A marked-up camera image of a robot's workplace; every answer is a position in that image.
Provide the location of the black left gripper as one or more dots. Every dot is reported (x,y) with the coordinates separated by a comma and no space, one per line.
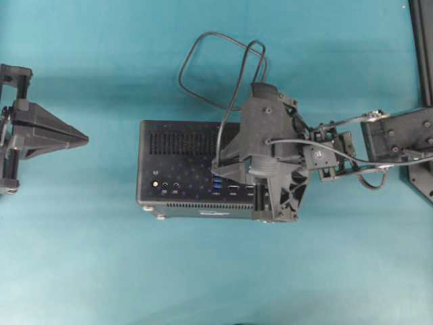
(39,131)

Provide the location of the black mini PC box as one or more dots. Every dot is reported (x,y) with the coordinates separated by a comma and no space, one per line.
(174,177)

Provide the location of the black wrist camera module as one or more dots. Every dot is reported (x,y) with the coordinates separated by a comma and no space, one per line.
(319,158)

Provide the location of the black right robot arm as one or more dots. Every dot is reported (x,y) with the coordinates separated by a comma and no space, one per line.
(391,140)

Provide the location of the black aluminium frame rail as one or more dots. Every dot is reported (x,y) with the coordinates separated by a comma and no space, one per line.
(421,18)

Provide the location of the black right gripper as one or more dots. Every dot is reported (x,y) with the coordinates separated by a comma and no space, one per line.
(262,155)

